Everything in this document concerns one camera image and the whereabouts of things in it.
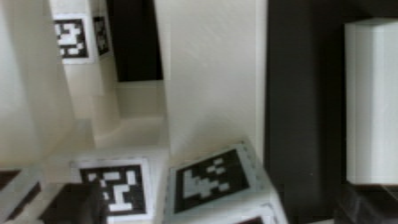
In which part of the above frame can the white chair leg block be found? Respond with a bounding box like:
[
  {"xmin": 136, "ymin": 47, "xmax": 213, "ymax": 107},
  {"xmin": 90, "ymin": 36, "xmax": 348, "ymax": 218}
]
[{"xmin": 49, "ymin": 0, "xmax": 111, "ymax": 64}]

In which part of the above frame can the white tagged cube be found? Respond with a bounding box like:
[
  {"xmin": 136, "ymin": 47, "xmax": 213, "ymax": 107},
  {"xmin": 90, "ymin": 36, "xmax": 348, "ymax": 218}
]
[
  {"xmin": 159, "ymin": 141, "xmax": 289, "ymax": 224},
  {"xmin": 0, "ymin": 165, "xmax": 44, "ymax": 224}
]

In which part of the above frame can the white block right edge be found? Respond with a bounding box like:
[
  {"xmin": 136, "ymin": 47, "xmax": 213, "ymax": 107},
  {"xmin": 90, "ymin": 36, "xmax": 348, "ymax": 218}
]
[{"xmin": 344, "ymin": 18, "xmax": 398, "ymax": 184}]

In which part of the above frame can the white chair back frame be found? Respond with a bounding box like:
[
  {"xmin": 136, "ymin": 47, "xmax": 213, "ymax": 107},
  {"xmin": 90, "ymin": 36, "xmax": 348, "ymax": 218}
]
[{"xmin": 0, "ymin": 0, "xmax": 268, "ymax": 224}]

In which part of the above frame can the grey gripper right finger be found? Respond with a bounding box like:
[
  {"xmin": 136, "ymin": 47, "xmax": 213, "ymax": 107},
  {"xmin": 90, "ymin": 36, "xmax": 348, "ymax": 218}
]
[{"xmin": 334, "ymin": 184, "xmax": 398, "ymax": 224}]

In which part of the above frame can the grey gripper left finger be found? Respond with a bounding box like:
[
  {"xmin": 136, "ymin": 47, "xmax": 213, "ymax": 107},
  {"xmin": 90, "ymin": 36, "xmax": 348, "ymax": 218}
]
[{"xmin": 39, "ymin": 183, "xmax": 104, "ymax": 224}]

